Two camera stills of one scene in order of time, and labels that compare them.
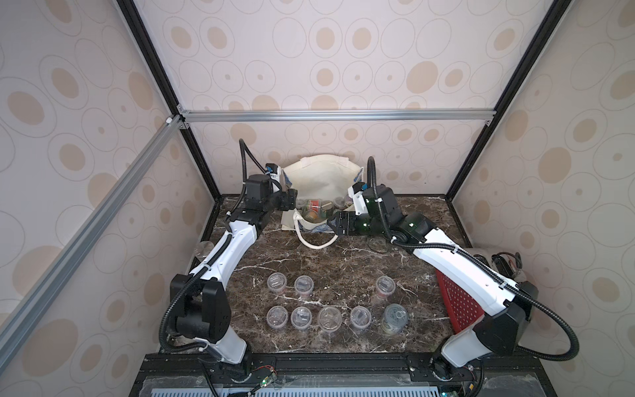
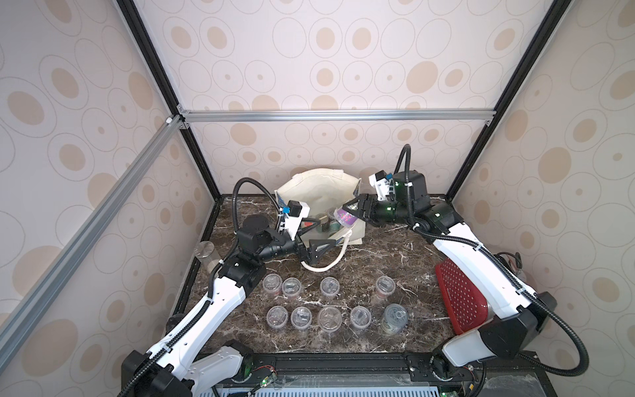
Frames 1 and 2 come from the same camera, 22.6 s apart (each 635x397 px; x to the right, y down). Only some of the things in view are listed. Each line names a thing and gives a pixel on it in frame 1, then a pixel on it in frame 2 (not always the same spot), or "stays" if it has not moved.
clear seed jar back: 303,285 -> 291,288
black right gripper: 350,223 -> 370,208
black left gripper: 288,198 -> 308,253
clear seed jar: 277,317 stays
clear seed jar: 385,286 stays
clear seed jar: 360,317 stays
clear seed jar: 330,318 stays
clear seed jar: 301,318 stays
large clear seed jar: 395,318 stays
